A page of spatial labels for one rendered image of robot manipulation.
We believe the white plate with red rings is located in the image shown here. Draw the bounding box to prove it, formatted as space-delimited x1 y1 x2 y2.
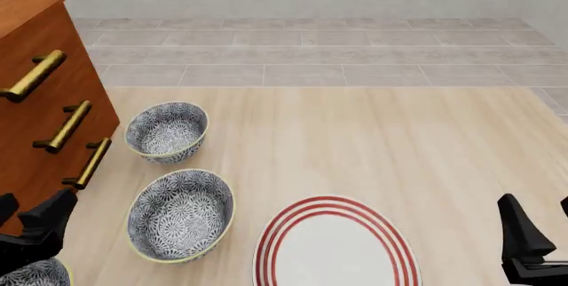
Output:
252 195 424 286

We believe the large patterned black white bowl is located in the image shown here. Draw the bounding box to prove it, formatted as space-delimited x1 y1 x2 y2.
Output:
126 168 236 265

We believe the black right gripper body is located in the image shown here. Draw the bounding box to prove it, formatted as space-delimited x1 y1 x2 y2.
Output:
501 254 568 286

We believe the long brass drawer handle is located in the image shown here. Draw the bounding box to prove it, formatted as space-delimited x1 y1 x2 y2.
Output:
0 49 68 104

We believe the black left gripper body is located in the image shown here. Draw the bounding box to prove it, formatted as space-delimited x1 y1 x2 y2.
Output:
0 227 67 271

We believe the wooden cabinet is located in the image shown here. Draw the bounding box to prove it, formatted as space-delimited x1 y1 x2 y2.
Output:
0 0 122 238

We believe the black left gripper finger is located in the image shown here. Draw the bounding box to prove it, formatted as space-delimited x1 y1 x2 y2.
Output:
0 192 21 229
17 187 79 238

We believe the small patterned black white bowl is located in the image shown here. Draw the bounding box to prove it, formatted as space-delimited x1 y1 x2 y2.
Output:
123 99 210 165

